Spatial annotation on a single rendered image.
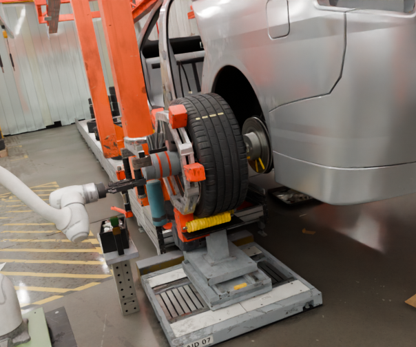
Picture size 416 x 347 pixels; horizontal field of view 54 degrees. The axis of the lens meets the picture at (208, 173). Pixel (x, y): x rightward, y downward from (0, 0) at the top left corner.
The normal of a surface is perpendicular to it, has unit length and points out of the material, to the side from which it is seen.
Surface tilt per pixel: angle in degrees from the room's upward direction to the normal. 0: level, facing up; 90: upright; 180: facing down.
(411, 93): 90
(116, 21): 90
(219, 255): 90
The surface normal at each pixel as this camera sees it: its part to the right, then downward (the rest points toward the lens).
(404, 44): -0.04, 0.24
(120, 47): 0.35, 0.19
